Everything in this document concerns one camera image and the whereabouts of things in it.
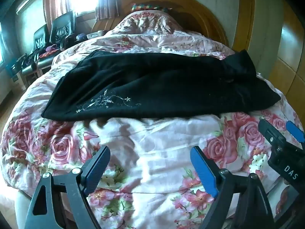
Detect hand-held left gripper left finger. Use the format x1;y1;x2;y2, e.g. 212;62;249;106
25;145;111;229

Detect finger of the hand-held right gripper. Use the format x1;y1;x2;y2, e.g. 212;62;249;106
258;119;287;149
285;121;305;148

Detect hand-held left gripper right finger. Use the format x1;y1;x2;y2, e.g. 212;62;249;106
190;145;275;229

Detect black embroidered pants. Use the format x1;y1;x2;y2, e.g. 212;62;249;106
41;49;282;127

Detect pink floral duvet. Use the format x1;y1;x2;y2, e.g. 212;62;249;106
0;11;305;229

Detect wooden wardrobe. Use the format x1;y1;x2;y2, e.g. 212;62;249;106
232;0;305;97

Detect white box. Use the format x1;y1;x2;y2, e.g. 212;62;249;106
87;30;106;39

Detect wooden bed headboard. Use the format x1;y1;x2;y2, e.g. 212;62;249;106
92;0;230;48

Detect black leather armchair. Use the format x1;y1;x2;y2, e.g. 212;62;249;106
50;11;78;51
21;24;52;77

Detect colourful checked cloth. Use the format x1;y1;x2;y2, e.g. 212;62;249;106
130;3;173;12

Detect pink curtain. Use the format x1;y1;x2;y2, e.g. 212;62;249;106
95;0;122;21
43;0;70;30

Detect white wall air conditioner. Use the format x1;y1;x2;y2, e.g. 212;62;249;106
15;0;36;15

